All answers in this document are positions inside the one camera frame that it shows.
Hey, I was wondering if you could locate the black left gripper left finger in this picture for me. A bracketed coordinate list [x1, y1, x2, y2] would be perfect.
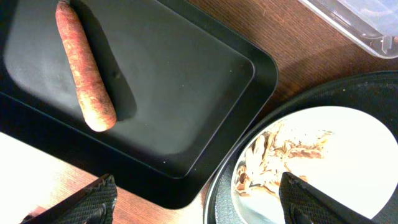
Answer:
[22, 174, 118, 224]

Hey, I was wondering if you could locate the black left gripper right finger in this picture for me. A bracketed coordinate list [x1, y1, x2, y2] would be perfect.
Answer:
[279, 172, 374, 224]

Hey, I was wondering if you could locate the grey plate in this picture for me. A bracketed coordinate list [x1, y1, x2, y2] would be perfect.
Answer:
[231, 106, 397, 223]

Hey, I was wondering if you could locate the orange carrot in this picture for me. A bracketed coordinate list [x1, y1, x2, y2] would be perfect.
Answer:
[55, 1, 117, 132]

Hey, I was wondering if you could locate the clear plastic waste bin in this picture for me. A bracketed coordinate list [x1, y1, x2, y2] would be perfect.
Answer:
[300, 0, 397, 59]

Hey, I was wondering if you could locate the peanut shells and rice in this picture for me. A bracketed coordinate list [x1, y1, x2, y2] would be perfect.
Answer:
[234, 121, 333, 199]

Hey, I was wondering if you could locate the round black serving tray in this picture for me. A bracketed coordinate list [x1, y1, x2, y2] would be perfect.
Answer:
[203, 71, 397, 224]

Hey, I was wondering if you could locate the black rectangular tray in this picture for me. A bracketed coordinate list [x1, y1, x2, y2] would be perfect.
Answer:
[1, 0, 278, 209]

